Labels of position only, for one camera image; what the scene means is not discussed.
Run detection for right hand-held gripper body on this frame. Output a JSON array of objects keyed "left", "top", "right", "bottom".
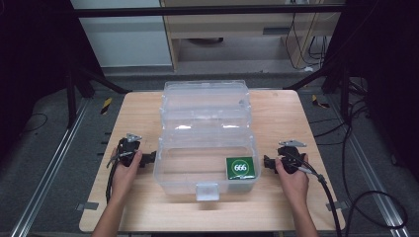
[{"left": 277, "top": 139, "right": 309, "bottom": 175}]

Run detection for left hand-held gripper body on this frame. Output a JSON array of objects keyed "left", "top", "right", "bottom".
[{"left": 116, "top": 132, "right": 144, "bottom": 168}]

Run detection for green card box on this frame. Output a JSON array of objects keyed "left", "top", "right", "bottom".
[{"left": 225, "top": 155, "right": 258, "bottom": 182}]

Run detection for clear plastic storage box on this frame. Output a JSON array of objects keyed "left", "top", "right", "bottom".
[{"left": 153, "top": 79, "right": 263, "bottom": 202}]

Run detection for person's right hand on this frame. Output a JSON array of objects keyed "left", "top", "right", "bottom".
[{"left": 274, "top": 153, "right": 310, "bottom": 207}]

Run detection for person's left hand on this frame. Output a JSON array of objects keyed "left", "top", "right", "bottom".
[{"left": 110, "top": 147, "right": 144, "bottom": 205}]

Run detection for yellow black striped tape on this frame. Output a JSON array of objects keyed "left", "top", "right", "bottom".
[
  {"left": 100, "top": 97, "right": 114, "bottom": 116},
  {"left": 310, "top": 94, "right": 331, "bottom": 110}
]

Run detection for grey tape piece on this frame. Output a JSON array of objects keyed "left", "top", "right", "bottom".
[
  {"left": 75, "top": 201, "right": 100, "bottom": 212},
  {"left": 325, "top": 199, "right": 350, "bottom": 212}
]

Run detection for black metal stand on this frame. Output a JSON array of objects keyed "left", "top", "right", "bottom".
[
  {"left": 282, "top": 58, "right": 369, "bottom": 123},
  {"left": 62, "top": 62, "right": 133, "bottom": 130}
]

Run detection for white cabinet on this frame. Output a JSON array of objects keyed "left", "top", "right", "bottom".
[{"left": 69, "top": 0, "right": 174, "bottom": 69}]

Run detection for dark curtain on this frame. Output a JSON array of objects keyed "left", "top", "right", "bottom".
[
  {"left": 324, "top": 0, "right": 419, "bottom": 182},
  {"left": 0, "top": 0, "right": 104, "bottom": 162}
]

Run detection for light wooden desk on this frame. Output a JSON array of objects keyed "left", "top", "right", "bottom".
[{"left": 159, "top": 0, "right": 344, "bottom": 71}]

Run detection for black horizontal bar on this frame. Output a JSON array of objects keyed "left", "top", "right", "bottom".
[{"left": 69, "top": 4, "right": 348, "bottom": 19}]

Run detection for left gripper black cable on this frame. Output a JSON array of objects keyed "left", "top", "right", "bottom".
[{"left": 105, "top": 151, "right": 134, "bottom": 203}]

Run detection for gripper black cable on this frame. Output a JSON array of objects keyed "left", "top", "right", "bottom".
[
  {"left": 286, "top": 149, "right": 344, "bottom": 237},
  {"left": 105, "top": 151, "right": 134, "bottom": 203}
]

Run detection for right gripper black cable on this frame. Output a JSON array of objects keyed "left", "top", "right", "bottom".
[{"left": 286, "top": 149, "right": 344, "bottom": 237}]

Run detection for long black floor cable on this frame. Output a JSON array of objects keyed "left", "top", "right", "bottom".
[{"left": 308, "top": 98, "right": 372, "bottom": 211}]

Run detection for metal floor rail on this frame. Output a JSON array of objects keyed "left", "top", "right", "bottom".
[
  {"left": 9, "top": 98, "right": 91, "bottom": 237},
  {"left": 329, "top": 95, "right": 413, "bottom": 237}
]

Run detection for thin black floor cable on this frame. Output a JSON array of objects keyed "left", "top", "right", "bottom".
[{"left": 19, "top": 113, "right": 49, "bottom": 135}]

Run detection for hanging black desk cables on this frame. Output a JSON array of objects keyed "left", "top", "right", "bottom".
[{"left": 284, "top": 0, "right": 332, "bottom": 72}]

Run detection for looped black floor cable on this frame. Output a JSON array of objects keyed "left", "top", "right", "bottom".
[{"left": 343, "top": 190, "right": 409, "bottom": 237}]

